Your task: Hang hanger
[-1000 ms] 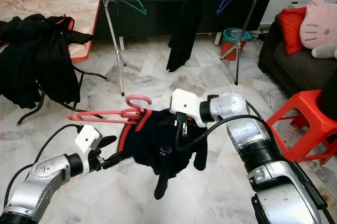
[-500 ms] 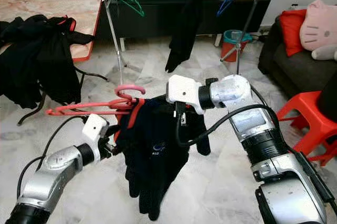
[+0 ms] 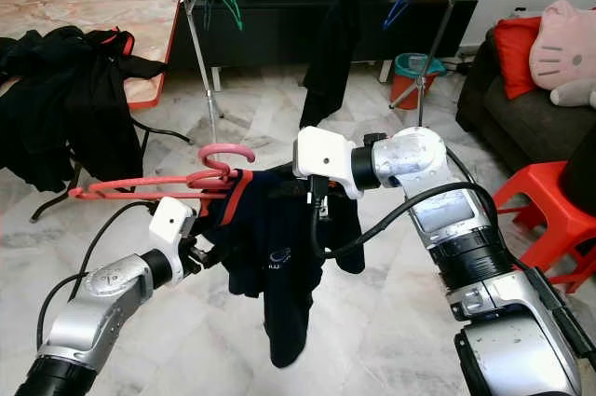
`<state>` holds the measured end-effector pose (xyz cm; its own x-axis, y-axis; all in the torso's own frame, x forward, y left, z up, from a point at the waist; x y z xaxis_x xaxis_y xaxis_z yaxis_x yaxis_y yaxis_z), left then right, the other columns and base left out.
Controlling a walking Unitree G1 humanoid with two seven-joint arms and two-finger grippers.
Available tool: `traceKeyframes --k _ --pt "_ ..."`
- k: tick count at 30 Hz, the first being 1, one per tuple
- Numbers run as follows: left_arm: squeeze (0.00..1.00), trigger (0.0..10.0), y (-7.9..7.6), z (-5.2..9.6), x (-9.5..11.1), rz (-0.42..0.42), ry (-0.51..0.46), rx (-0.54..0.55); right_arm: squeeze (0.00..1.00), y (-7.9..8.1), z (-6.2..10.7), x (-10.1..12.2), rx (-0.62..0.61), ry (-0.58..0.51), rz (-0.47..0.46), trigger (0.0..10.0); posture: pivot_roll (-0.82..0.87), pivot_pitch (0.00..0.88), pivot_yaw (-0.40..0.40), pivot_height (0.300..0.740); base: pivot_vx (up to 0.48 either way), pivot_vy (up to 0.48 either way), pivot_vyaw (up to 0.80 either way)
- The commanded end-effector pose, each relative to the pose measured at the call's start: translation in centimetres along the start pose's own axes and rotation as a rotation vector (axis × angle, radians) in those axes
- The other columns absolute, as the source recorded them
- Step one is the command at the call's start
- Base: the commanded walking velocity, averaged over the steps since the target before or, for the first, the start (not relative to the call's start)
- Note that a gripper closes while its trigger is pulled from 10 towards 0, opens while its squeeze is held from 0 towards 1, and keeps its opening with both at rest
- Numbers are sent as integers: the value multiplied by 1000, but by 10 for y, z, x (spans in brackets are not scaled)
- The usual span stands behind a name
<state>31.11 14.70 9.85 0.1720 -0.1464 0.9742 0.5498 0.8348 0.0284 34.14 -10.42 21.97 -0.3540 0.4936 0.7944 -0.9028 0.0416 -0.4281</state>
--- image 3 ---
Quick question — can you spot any navy garment red stripe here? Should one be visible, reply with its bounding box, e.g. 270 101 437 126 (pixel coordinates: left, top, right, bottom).
196 163 369 369

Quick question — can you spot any blue hanger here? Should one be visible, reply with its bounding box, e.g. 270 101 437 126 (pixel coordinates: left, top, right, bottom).
382 0 415 32

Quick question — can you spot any black shirt green logo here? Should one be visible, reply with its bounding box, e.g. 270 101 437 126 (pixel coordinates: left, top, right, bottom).
300 0 364 131

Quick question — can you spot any black TV cabinet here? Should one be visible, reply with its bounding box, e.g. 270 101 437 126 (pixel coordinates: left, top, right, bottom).
130 0 478 71

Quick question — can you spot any red bucket teal rim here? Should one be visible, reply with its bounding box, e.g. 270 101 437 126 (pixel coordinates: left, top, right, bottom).
391 51 448 110

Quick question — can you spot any black clothes pile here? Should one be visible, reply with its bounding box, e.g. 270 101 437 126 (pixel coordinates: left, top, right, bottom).
0 25 178 194

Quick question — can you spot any dark grey sofa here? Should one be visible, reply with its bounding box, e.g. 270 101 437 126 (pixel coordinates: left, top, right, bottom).
454 28 596 173

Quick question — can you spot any red plastic stool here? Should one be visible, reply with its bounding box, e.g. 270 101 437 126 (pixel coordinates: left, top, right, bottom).
492 161 596 294

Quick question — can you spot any marble table red edge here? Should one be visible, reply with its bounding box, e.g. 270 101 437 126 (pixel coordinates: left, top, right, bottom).
0 0 183 110

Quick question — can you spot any red cushion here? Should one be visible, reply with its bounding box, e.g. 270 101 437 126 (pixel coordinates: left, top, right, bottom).
494 16 549 101

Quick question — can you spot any pink Hello Kitty plush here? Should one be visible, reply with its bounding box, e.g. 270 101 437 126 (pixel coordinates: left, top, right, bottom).
528 0 596 89

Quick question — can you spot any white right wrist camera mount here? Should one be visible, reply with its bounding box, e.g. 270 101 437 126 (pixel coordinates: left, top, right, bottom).
291 126 359 201

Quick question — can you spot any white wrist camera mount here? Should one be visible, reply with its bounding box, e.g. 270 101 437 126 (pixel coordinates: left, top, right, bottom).
147 196 196 253
291 126 359 201

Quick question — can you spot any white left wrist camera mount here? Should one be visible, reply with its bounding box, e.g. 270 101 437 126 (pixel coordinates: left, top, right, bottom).
147 196 196 253

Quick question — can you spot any green wire hanger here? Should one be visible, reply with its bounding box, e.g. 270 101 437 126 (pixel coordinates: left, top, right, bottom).
212 0 248 34

